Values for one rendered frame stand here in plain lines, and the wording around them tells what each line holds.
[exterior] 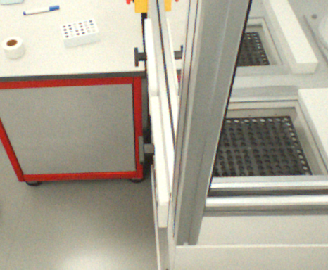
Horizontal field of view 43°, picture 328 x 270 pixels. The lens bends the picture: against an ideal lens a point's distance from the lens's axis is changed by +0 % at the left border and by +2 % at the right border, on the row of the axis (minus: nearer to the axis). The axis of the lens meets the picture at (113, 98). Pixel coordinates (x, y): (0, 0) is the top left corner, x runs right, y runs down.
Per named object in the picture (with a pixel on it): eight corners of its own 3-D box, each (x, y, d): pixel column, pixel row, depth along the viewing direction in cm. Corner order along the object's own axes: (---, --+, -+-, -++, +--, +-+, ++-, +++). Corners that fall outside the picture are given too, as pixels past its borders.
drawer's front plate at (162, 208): (158, 228, 87) (160, 203, 79) (150, 124, 107) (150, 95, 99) (167, 228, 87) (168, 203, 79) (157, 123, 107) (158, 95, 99)
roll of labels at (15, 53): (13, 61, 136) (10, 52, 133) (0, 53, 139) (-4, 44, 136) (29, 50, 139) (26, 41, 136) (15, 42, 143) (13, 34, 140)
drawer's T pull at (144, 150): (139, 166, 89) (139, 162, 88) (138, 138, 94) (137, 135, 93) (155, 165, 89) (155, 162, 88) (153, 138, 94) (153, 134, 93)
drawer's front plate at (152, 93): (150, 116, 109) (150, 88, 100) (144, 46, 128) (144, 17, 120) (156, 116, 108) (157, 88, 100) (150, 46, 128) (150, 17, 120)
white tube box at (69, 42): (65, 48, 139) (63, 39, 136) (60, 33, 145) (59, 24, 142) (100, 41, 141) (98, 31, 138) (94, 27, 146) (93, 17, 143)
